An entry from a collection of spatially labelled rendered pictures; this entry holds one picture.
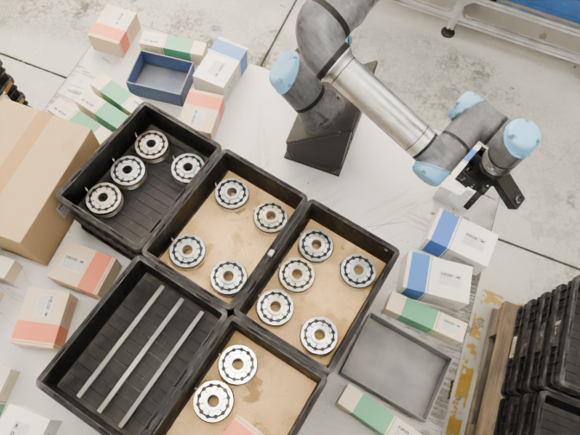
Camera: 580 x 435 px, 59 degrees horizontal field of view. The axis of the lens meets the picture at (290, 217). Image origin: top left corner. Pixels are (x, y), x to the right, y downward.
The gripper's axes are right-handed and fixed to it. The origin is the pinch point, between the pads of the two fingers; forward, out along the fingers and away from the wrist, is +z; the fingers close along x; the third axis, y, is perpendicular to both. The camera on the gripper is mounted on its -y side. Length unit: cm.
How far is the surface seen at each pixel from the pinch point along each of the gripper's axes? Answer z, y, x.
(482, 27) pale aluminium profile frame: 104, 45, -146
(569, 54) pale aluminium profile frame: 103, -2, -162
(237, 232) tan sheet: 16, 46, 46
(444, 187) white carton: 23.8, 7.3, -10.1
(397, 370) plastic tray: 27, -15, 46
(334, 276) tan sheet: 15.7, 16.0, 38.1
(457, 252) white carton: 21.7, -8.2, 6.0
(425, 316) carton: 22.6, -12.0, 28.2
